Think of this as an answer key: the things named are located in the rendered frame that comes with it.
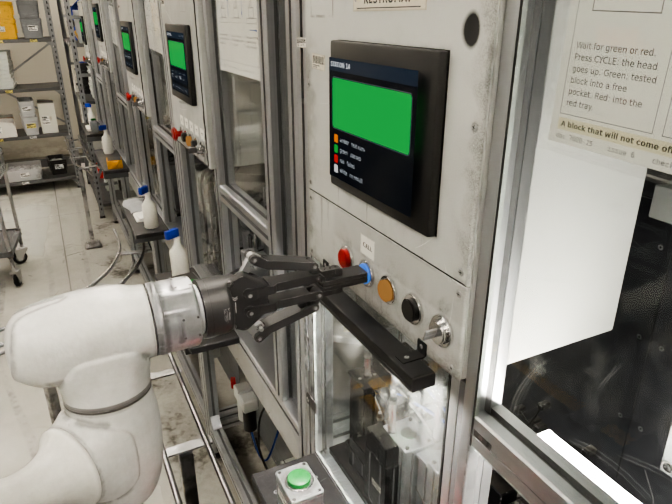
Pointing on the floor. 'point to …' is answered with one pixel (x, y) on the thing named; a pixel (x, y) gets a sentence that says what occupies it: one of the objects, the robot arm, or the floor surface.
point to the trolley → (11, 234)
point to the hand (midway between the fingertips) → (341, 278)
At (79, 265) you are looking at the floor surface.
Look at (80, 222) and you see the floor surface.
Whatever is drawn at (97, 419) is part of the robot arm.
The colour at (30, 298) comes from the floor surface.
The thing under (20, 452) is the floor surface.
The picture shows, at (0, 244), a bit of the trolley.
